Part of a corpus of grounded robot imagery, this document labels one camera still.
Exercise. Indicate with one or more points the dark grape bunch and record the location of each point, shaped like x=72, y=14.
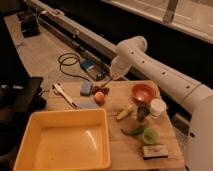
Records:
x=104, y=90

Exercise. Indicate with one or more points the blue electronic device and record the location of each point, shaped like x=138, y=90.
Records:
x=92, y=69

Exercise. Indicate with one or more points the black box device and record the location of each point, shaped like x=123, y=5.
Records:
x=29, y=25

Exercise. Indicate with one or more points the yellow plastic tray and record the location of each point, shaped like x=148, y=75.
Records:
x=65, y=140

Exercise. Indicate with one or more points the black chair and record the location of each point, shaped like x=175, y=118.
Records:
x=15, y=111

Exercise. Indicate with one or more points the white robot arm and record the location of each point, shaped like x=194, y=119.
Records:
x=194, y=96

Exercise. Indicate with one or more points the green lime cup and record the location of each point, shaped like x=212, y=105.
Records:
x=150, y=136

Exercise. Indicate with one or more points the peach apple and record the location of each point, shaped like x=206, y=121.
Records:
x=99, y=98

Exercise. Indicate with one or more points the wooden board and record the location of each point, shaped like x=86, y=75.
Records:
x=126, y=151

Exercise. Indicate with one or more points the orange bowl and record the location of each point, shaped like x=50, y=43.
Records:
x=143, y=93

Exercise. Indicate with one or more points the long metal rail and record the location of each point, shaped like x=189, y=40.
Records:
x=80, y=31

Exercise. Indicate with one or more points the silver metal fork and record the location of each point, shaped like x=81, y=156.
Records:
x=104, y=84

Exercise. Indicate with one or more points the green chili pepper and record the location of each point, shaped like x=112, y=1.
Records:
x=133, y=132

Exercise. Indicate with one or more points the yellow banana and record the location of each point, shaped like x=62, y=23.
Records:
x=125, y=112

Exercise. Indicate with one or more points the white lidded jar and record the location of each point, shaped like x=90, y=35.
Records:
x=157, y=107

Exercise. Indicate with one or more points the blue sponge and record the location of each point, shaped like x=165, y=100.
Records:
x=86, y=88

